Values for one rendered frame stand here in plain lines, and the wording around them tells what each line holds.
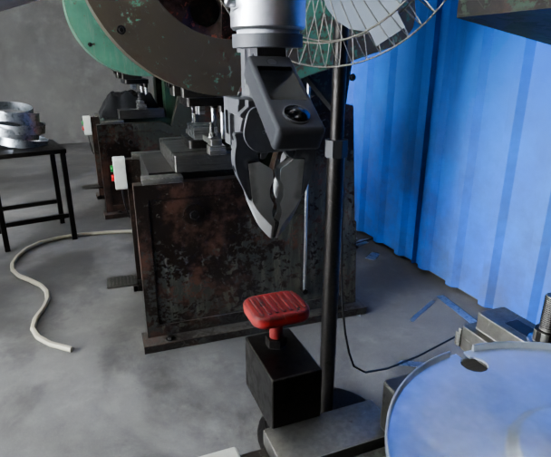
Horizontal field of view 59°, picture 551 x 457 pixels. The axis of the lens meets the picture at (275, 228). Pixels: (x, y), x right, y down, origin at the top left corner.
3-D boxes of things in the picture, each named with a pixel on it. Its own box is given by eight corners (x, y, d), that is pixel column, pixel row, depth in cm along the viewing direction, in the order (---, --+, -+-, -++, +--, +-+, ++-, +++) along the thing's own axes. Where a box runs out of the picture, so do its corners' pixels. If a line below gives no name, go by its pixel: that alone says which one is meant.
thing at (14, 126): (4, 253, 273) (-25, 107, 246) (-5, 230, 308) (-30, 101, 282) (79, 238, 293) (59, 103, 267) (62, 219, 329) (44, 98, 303)
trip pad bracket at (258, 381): (273, 513, 58) (273, 374, 51) (247, 454, 66) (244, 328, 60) (318, 497, 60) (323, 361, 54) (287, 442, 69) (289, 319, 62)
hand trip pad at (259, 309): (256, 379, 56) (256, 320, 53) (241, 351, 61) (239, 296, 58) (313, 365, 58) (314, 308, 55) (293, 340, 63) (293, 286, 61)
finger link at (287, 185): (284, 221, 60) (284, 146, 57) (303, 237, 55) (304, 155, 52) (260, 224, 59) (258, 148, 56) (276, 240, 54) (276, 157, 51)
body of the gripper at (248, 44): (285, 144, 59) (285, 36, 55) (314, 157, 51) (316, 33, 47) (222, 148, 56) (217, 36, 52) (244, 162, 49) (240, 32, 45)
